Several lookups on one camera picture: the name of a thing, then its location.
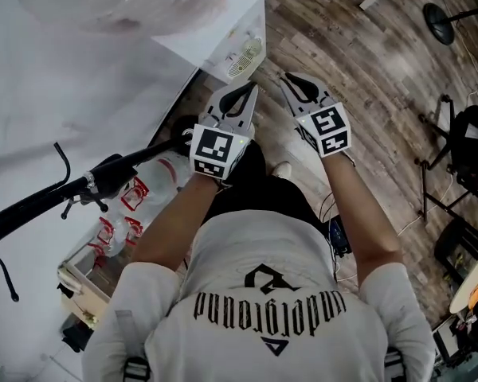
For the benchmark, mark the person's right forearm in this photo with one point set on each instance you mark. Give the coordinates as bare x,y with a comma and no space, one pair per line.
362,221

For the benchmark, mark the clear plastic bottle pack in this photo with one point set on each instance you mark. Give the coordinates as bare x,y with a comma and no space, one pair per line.
155,189

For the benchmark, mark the black floor fan stand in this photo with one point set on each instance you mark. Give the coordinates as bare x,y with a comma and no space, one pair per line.
438,22

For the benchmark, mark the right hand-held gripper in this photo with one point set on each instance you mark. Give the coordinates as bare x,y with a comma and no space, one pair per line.
328,131

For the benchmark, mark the round white table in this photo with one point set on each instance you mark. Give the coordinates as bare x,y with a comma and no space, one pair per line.
474,281

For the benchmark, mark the clear water dispenser bottle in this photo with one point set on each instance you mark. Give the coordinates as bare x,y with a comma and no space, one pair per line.
115,2

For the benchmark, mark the white shoe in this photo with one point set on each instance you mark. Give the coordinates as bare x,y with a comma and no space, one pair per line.
283,169

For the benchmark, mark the black office chair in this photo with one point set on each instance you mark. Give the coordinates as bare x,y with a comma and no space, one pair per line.
472,145

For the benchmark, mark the black metal coat rack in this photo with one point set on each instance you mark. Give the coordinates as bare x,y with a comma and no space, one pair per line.
63,191

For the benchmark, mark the black shorts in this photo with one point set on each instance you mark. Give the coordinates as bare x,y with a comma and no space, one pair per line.
263,195

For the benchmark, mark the black battery pack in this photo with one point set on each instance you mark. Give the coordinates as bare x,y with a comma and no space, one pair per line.
338,237

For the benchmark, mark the white water dispenser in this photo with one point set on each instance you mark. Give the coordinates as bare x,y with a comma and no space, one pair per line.
231,26

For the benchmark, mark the black stool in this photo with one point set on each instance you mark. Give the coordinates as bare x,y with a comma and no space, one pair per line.
458,249

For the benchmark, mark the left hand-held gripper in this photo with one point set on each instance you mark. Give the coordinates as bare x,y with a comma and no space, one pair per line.
211,147

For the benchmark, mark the white printed t-shirt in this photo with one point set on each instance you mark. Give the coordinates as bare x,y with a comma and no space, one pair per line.
263,332

